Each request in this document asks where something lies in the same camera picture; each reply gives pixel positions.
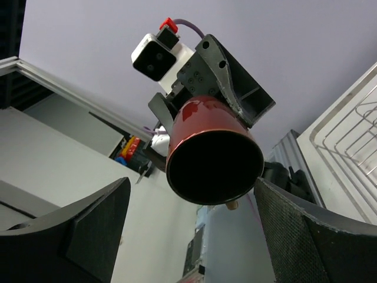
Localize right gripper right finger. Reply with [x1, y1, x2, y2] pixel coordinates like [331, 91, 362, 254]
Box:
[254, 178, 376, 282]

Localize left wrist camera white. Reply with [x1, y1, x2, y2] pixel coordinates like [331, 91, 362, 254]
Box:
[131, 25, 194, 93]

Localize brown ceramic mug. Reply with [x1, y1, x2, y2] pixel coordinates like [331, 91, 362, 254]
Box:
[166, 96, 264, 205]

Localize metal wire dish rack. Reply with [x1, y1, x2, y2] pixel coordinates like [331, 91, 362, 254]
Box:
[309, 93, 376, 186]

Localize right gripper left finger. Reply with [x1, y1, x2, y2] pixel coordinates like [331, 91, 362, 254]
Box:
[1, 177, 131, 282]

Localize colourful background clutter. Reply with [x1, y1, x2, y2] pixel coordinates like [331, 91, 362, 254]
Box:
[114, 136, 148, 173]

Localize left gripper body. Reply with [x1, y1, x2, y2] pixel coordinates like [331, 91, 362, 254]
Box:
[166, 52, 220, 108]

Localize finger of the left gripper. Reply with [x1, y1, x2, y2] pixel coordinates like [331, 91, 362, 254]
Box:
[143, 93, 177, 172]
[196, 34, 276, 127]

